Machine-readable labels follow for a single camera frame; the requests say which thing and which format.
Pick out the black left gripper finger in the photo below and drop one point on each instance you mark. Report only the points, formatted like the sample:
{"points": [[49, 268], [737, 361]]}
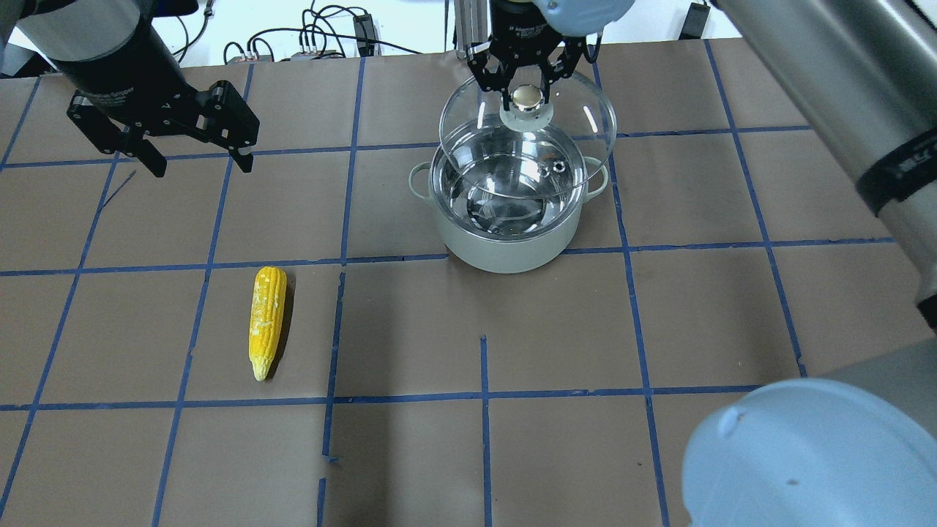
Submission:
{"points": [[150, 157], [244, 158]]}

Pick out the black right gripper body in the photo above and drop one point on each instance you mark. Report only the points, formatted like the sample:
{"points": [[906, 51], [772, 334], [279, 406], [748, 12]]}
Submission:
{"points": [[521, 31]]}

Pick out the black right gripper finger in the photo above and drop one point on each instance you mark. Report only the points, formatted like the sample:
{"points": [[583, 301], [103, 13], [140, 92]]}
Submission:
{"points": [[549, 76], [502, 83]]}

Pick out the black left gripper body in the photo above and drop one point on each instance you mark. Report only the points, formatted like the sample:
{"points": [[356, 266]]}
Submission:
{"points": [[123, 69]]}

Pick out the glass pot lid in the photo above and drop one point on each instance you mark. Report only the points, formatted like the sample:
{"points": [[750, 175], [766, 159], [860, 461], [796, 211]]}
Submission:
{"points": [[535, 150]]}

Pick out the yellow corn cob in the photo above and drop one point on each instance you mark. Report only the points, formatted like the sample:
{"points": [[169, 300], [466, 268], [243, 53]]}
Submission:
{"points": [[266, 319]]}

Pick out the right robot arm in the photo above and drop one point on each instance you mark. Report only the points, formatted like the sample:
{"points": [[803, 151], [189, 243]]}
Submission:
{"points": [[855, 447]]}

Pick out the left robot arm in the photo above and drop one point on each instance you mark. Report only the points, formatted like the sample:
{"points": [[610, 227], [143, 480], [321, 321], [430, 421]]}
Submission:
{"points": [[74, 30]]}

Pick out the pale green cooking pot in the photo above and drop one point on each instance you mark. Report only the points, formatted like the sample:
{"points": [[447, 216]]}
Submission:
{"points": [[497, 234]]}

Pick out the black power adapter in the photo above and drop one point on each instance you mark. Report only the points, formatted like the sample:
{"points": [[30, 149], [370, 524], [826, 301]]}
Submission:
{"points": [[365, 35]]}

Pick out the aluminium frame post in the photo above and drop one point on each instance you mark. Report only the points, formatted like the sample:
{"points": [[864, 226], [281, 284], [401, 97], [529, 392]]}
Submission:
{"points": [[471, 25]]}

